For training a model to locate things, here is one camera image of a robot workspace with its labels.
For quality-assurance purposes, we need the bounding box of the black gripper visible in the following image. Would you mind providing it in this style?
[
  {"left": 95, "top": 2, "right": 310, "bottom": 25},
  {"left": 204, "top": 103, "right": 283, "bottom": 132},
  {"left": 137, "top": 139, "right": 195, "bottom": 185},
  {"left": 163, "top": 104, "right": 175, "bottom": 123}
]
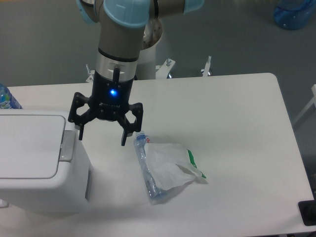
[{"left": 68, "top": 70, "right": 144, "bottom": 146}]

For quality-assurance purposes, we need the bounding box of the white push-lid trash can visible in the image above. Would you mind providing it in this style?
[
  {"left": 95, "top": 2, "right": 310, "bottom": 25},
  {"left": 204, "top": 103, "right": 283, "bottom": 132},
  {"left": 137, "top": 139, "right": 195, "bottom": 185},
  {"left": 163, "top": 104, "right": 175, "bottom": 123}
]
[{"left": 0, "top": 109, "right": 93, "bottom": 213}]

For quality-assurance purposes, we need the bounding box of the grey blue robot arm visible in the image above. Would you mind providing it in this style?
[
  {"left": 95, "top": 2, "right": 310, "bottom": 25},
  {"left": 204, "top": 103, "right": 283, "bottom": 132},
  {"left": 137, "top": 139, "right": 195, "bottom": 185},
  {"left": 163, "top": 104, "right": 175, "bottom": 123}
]
[{"left": 68, "top": 0, "right": 204, "bottom": 146}]

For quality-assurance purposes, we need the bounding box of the white green plastic bag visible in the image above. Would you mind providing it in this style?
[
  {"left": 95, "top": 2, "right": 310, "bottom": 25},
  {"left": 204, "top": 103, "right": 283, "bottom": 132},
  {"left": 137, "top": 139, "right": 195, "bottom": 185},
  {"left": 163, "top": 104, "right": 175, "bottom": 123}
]
[{"left": 145, "top": 143, "right": 206, "bottom": 191}]

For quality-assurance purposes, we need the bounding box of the blue labelled bottle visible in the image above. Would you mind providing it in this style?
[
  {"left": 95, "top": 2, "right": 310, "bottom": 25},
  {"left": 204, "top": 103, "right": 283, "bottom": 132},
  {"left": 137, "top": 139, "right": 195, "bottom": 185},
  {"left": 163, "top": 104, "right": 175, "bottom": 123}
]
[{"left": 0, "top": 83, "right": 23, "bottom": 109}]

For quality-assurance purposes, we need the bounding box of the crushed clear plastic bottle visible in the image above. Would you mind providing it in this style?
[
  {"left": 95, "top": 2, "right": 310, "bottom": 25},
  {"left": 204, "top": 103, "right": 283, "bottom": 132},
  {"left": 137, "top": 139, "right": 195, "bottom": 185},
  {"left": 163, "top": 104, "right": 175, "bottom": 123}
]
[{"left": 134, "top": 131, "right": 167, "bottom": 205}]

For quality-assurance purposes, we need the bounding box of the large blue water jug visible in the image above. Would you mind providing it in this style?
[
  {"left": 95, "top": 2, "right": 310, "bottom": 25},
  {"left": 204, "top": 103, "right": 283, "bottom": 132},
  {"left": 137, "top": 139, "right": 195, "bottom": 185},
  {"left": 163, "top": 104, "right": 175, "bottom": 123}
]
[{"left": 273, "top": 0, "right": 316, "bottom": 30}]

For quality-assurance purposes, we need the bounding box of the white furniture leg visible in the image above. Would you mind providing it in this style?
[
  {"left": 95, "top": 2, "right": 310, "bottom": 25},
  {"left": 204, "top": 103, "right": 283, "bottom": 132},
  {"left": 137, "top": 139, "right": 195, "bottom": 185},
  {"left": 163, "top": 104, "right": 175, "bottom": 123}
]
[{"left": 292, "top": 84, "right": 316, "bottom": 129}]

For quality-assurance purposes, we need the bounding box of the black device at table edge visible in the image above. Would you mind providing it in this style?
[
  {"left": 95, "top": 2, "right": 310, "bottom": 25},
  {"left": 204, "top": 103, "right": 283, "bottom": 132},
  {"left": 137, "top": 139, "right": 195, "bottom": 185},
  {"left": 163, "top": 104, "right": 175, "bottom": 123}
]
[{"left": 298, "top": 200, "right": 316, "bottom": 226}]

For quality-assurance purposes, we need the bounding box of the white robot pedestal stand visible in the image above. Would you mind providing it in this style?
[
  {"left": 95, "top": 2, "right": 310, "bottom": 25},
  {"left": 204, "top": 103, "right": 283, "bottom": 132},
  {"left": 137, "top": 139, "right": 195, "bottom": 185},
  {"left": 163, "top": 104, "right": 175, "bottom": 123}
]
[{"left": 85, "top": 18, "right": 212, "bottom": 83}]

